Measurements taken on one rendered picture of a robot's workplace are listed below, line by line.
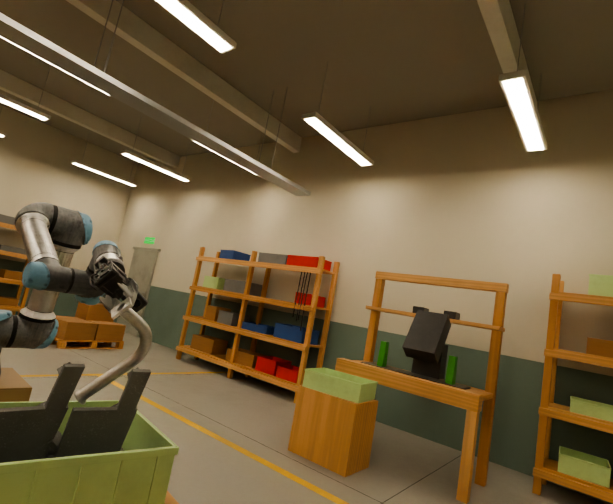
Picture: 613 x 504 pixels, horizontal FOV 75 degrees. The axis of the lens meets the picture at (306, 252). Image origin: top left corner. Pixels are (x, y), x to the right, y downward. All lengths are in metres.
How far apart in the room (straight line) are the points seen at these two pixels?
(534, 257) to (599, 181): 1.12
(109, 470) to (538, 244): 5.22
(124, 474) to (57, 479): 0.14
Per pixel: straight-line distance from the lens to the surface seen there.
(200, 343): 7.84
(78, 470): 1.11
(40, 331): 1.77
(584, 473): 5.04
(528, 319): 5.55
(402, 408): 6.00
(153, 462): 1.17
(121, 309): 1.08
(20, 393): 1.72
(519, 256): 5.68
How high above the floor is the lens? 1.36
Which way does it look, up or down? 8 degrees up
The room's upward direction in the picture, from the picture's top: 10 degrees clockwise
